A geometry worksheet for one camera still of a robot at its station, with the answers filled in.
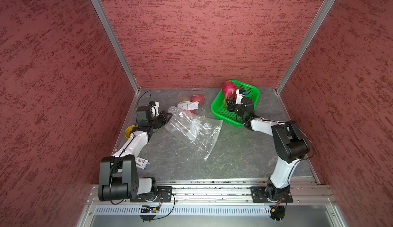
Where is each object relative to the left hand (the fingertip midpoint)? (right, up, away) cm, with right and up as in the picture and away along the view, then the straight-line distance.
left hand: (172, 116), depth 87 cm
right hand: (+33, +9, +10) cm, 36 cm away
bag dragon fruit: (+14, +11, +19) cm, 27 cm away
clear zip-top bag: (+5, +14, +27) cm, 30 cm away
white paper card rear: (+8, +6, +13) cm, 17 cm away
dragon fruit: (+34, +17, +5) cm, 38 cm away
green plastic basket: (+30, +4, +21) cm, 37 cm away
